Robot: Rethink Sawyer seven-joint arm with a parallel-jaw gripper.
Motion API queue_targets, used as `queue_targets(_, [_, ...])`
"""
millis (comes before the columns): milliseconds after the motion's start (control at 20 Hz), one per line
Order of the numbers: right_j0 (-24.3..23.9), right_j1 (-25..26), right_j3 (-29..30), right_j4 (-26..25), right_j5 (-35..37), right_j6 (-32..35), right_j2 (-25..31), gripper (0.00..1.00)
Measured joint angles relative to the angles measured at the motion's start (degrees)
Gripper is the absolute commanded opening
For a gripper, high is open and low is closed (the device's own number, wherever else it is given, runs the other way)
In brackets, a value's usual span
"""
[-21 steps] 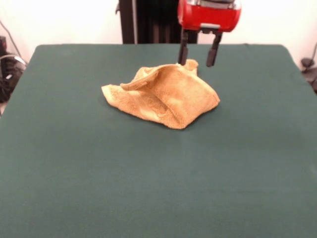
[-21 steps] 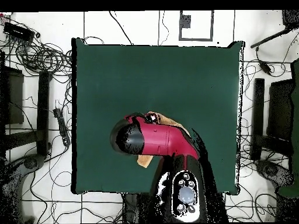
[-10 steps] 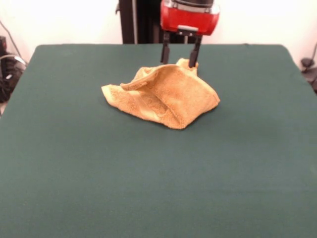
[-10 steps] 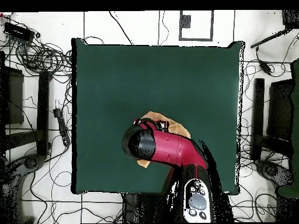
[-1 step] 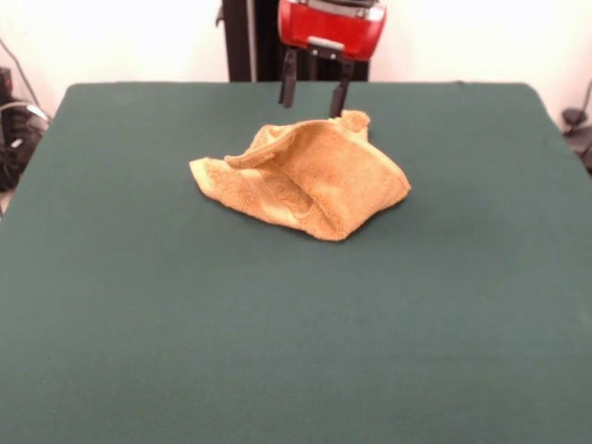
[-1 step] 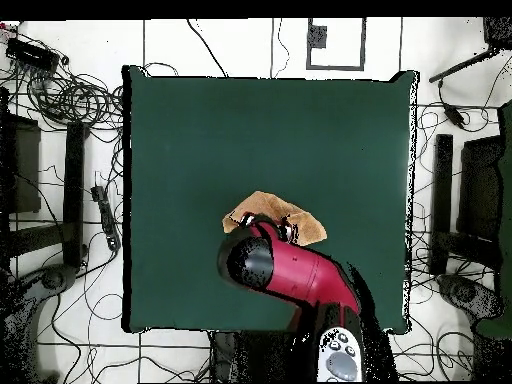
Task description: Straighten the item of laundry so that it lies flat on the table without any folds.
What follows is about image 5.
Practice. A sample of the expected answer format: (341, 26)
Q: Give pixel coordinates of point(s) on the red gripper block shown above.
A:
(328, 25)

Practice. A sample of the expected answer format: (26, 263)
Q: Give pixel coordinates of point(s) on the tan terry towel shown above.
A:
(333, 185)

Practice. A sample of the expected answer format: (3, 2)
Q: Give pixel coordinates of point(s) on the dark stand base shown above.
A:
(573, 116)
(18, 148)

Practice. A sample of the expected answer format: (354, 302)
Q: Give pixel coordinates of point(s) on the dark green table cloth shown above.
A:
(139, 300)

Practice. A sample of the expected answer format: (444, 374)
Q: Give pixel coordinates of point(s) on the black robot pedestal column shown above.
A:
(240, 41)

